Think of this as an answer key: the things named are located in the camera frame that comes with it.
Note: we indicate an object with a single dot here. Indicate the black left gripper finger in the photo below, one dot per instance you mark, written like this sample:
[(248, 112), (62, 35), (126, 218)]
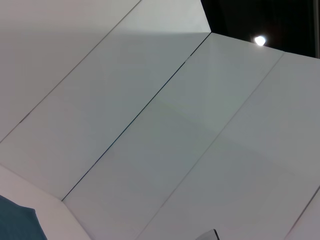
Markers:
[(210, 236)]

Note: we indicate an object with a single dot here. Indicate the teal blue FREE t-shirt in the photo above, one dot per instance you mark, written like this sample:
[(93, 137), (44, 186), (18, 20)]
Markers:
[(17, 222)]

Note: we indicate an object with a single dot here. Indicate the bright round ceiling lamp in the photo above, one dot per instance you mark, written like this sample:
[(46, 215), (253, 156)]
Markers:
[(260, 40)]

